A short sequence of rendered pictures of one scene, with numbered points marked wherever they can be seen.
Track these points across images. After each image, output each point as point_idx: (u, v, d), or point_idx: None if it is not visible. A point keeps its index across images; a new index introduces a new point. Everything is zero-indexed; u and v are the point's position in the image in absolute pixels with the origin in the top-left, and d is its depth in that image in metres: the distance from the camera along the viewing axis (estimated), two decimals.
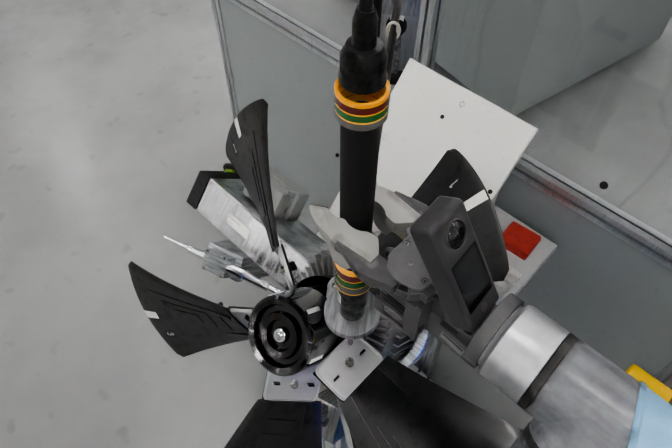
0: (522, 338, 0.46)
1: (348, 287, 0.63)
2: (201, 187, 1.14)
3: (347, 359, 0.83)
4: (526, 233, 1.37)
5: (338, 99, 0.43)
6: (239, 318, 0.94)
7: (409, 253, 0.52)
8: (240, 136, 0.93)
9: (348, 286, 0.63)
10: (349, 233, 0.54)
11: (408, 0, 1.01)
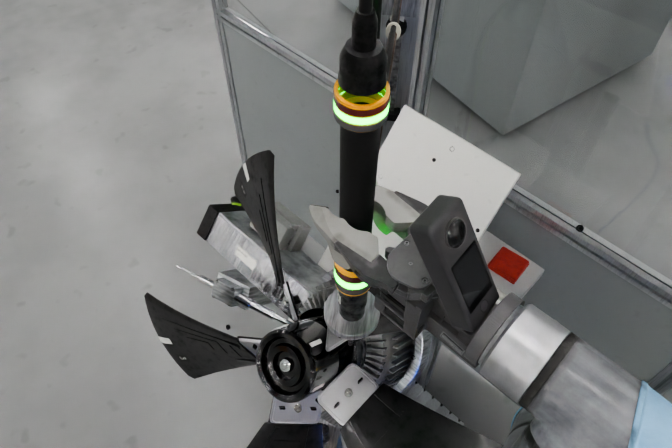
0: (522, 337, 0.46)
1: (348, 288, 0.63)
2: (210, 220, 1.23)
3: (350, 391, 0.92)
4: (515, 258, 1.45)
5: (338, 100, 0.43)
6: (247, 346, 1.03)
7: (409, 253, 0.52)
8: (248, 179, 1.02)
9: (348, 287, 0.63)
10: (349, 233, 0.54)
11: (408, 1, 1.01)
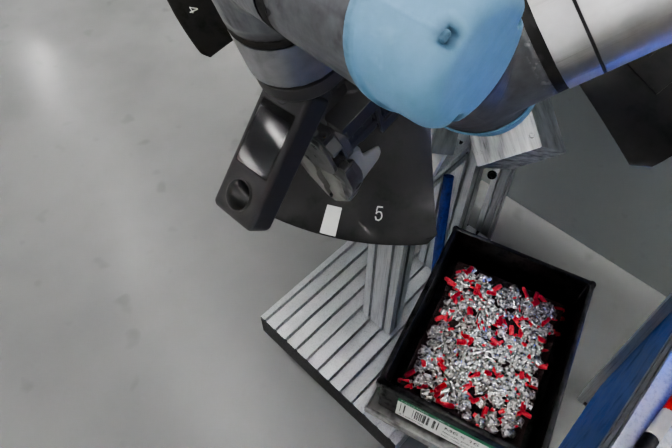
0: (264, 74, 0.37)
1: None
2: None
3: None
4: None
5: None
6: None
7: (311, 156, 0.48)
8: None
9: None
10: (335, 188, 0.53)
11: None
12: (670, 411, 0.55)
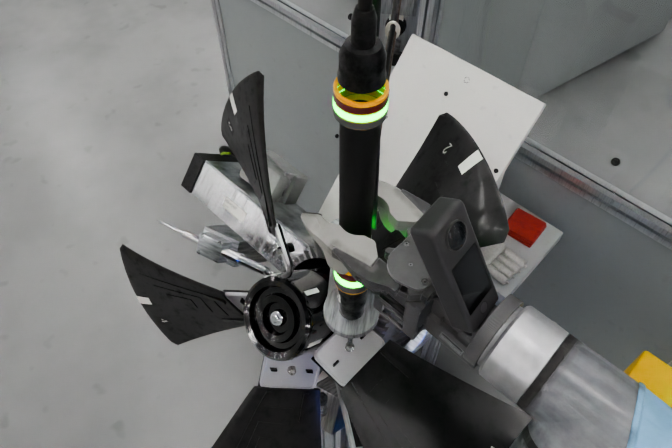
0: (522, 339, 0.46)
1: (348, 286, 0.63)
2: (196, 170, 1.10)
3: (293, 374, 0.86)
4: (531, 220, 1.33)
5: (337, 98, 0.43)
6: (276, 231, 0.86)
7: (409, 254, 0.52)
8: (460, 169, 0.70)
9: (348, 285, 0.63)
10: (345, 238, 0.53)
11: (407, 0, 1.01)
12: None
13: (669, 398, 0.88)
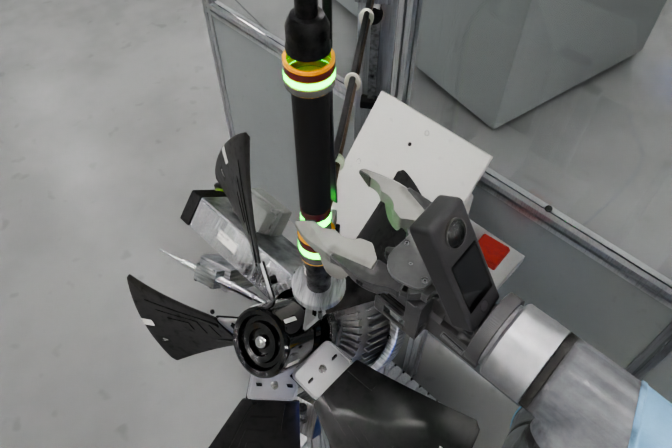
0: (522, 337, 0.46)
1: (311, 258, 0.65)
2: (193, 205, 1.25)
3: (276, 388, 1.00)
4: (496, 245, 1.48)
5: (285, 67, 0.46)
6: None
7: (409, 253, 0.52)
8: None
9: (311, 257, 0.65)
10: (343, 243, 0.53)
11: None
12: None
13: None
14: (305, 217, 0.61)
